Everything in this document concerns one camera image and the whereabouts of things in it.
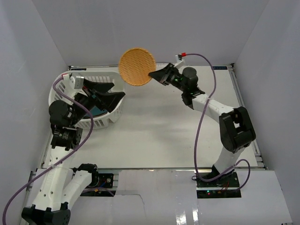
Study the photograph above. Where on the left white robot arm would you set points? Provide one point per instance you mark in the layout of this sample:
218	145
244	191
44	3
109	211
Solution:
71	123

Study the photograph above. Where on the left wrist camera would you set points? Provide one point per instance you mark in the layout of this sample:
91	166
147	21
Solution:
73	81

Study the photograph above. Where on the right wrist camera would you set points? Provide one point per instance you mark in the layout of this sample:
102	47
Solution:
180	60

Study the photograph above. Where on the blue label sticker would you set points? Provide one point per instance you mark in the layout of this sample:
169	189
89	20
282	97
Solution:
220	67

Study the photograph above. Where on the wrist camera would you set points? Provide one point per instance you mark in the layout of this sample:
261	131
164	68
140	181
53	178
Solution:
73	81
180	60

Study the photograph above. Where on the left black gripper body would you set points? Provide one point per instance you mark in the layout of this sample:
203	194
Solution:
94	95

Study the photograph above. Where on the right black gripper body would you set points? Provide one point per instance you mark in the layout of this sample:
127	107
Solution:
175	79

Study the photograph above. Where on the dark teal angular plate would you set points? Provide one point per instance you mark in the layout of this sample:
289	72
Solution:
95	111

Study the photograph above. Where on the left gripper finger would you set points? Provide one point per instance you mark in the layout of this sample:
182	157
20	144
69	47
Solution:
101	87
108	101

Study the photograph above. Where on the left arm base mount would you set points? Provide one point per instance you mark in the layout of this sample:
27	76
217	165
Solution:
104	187

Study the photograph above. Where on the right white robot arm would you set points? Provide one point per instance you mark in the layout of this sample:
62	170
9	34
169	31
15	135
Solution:
235	126

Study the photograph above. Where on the orange woven round plate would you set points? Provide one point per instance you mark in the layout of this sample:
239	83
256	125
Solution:
135	65

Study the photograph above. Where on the white plastic dish bin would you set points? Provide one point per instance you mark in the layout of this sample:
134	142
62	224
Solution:
101	75

